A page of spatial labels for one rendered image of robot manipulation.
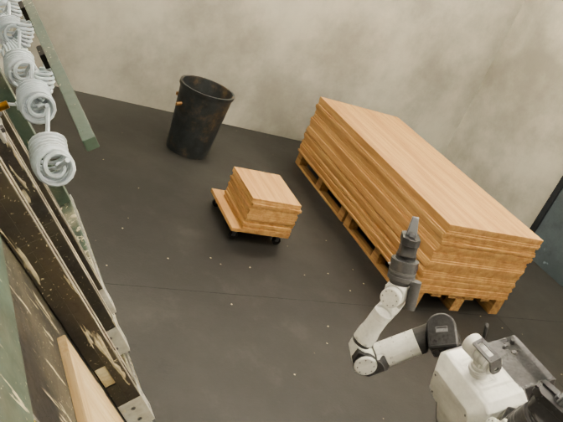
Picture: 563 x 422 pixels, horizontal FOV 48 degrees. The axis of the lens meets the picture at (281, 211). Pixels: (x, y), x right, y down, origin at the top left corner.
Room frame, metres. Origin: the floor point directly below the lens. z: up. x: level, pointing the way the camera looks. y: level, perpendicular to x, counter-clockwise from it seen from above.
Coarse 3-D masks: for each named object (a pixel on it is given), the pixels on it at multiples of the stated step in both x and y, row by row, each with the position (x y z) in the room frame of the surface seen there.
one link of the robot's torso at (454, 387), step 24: (456, 360) 1.71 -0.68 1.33; (504, 360) 1.73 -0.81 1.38; (528, 360) 1.74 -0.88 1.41; (432, 384) 1.72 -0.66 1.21; (456, 384) 1.64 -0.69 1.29; (480, 384) 1.62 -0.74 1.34; (504, 384) 1.63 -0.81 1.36; (528, 384) 1.64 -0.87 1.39; (456, 408) 1.61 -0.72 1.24; (480, 408) 1.55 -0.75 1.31; (504, 408) 1.57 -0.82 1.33
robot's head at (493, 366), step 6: (474, 342) 1.65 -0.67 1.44; (480, 342) 1.65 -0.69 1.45; (486, 342) 1.64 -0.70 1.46; (480, 348) 1.62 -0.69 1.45; (492, 348) 1.62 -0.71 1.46; (486, 354) 1.60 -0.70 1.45; (492, 360) 1.58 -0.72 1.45; (498, 360) 1.59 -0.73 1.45; (486, 366) 1.59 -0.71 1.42; (492, 366) 1.58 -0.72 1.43; (498, 366) 1.60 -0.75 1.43; (486, 372) 1.60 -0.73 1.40; (492, 372) 1.59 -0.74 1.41
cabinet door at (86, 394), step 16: (64, 336) 1.10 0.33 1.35; (64, 352) 1.06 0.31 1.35; (80, 368) 1.08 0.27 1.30; (80, 384) 1.01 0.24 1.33; (96, 384) 1.15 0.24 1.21; (80, 400) 0.95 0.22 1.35; (96, 400) 1.08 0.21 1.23; (80, 416) 0.92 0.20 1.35; (96, 416) 1.01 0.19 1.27; (112, 416) 1.15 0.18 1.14
